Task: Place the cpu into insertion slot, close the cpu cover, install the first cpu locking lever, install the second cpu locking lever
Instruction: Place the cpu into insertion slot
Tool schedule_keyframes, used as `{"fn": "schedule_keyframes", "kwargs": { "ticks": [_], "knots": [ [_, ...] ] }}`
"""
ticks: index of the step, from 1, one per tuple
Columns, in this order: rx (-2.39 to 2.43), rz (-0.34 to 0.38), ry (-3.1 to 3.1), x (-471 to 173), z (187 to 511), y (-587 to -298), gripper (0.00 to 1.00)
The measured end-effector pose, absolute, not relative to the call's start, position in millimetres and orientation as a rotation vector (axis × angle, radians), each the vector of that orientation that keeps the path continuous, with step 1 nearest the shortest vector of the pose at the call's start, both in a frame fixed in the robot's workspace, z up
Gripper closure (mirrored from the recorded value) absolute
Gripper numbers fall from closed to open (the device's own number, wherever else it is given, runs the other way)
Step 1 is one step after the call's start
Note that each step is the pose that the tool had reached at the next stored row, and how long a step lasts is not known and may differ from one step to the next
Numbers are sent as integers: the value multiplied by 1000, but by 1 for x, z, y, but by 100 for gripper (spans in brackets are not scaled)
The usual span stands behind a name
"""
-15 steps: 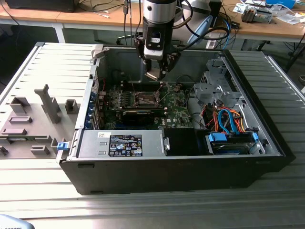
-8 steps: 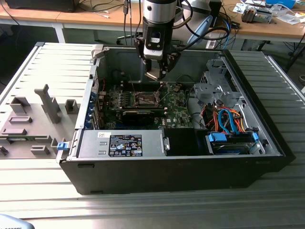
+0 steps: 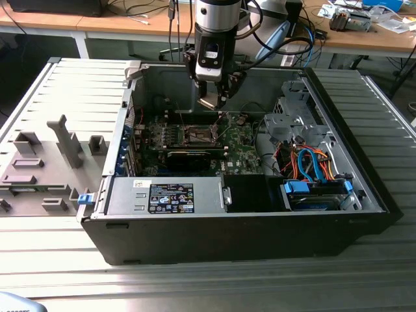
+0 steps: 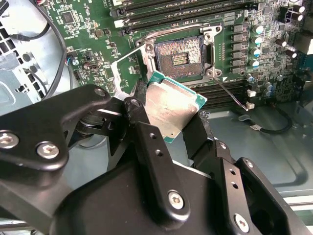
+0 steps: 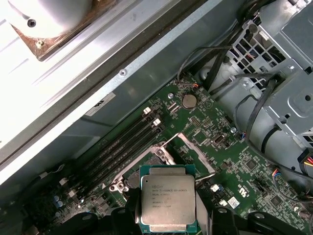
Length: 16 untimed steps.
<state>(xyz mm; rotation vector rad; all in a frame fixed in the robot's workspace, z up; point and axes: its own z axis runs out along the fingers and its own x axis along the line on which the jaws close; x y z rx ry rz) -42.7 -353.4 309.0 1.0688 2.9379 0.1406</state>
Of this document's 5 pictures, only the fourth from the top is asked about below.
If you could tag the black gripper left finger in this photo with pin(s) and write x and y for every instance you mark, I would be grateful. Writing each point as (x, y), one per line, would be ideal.
(154, 171)

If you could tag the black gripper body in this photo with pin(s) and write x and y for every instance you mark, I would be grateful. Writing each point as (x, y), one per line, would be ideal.
(110, 200)

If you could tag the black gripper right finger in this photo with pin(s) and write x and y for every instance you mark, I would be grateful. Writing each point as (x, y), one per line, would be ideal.
(227, 176)

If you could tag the silver CPU green edge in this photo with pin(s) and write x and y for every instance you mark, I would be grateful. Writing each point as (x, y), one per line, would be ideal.
(171, 107)

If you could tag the metal socket cover frame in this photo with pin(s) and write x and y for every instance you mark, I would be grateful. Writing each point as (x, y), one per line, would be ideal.
(117, 78)

